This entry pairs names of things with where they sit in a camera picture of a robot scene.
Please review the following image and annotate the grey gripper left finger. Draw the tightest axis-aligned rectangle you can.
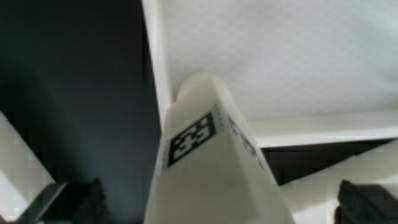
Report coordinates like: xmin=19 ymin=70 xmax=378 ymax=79
xmin=14 ymin=180 xmax=110 ymax=224

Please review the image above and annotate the white desk tabletop tray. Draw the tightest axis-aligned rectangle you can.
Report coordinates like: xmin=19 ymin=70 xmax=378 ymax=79
xmin=142 ymin=0 xmax=398 ymax=147

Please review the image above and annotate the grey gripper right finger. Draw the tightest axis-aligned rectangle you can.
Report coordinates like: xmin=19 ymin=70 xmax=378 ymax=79
xmin=333 ymin=180 xmax=398 ymax=224

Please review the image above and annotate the white leg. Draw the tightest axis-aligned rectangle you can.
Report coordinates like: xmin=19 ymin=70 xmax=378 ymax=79
xmin=143 ymin=73 xmax=294 ymax=224

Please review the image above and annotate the white U-shaped obstacle fence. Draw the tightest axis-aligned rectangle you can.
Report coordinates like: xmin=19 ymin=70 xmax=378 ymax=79
xmin=0 ymin=114 xmax=398 ymax=224

